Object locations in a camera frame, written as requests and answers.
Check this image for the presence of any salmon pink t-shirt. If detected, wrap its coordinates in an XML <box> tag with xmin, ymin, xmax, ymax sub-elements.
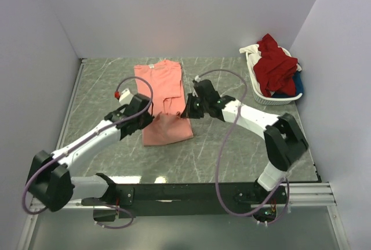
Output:
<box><xmin>134</xmin><ymin>60</ymin><xmax>194</xmax><ymax>146</ymax></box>

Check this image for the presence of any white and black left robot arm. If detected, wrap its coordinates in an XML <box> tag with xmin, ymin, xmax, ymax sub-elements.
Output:
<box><xmin>26</xmin><ymin>93</ymin><xmax>154</xmax><ymax>212</ymax></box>

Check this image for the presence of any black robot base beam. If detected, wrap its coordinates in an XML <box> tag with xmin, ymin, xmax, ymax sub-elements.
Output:
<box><xmin>81</xmin><ymin>182</ymin><xmax>290</xmax><ymax>222</ymax></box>

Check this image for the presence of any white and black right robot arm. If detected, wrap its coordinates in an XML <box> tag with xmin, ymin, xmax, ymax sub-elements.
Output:
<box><xmin>181</xmin><ymin>79</ymin><xmax>308</xmax><ymax>203</ymax></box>

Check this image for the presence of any white laundry basket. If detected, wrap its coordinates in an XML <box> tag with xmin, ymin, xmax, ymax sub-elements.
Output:
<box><xmin>239</xmin><ymin>44</ymin><xmax>303</xmax><ymax>106</ymax></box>

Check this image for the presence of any white t-shirt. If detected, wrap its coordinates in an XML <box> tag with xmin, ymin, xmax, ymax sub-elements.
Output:
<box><xmin>239</xmin><ymin>44</ymin><xmax>261</xmax><ymax>87</ymax></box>

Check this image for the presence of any red t-shirt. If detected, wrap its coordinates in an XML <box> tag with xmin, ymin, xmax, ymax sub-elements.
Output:
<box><xmin>253</xmin><ymin>34</ymin><xmax>298</xmax><ymax>97</ymax></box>

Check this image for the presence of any blue t-shirt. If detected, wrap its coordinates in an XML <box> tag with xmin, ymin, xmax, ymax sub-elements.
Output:
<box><xmin>272</xmin><ymin>63</ymin><xmax>304</xmax><ymax>99</ymax></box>

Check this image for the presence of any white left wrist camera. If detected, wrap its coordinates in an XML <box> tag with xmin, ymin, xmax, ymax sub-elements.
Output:
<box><xmin>114</xmin><ymin>88</ymin><xmax>134</xmax><ymax>106</ymax></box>

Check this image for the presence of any aluminium rail frame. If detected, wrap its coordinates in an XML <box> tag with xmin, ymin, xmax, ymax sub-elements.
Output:
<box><xmin>20</xmin><ymin>58</ymin><xmax>350</xmax><ymax>249</ymax></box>

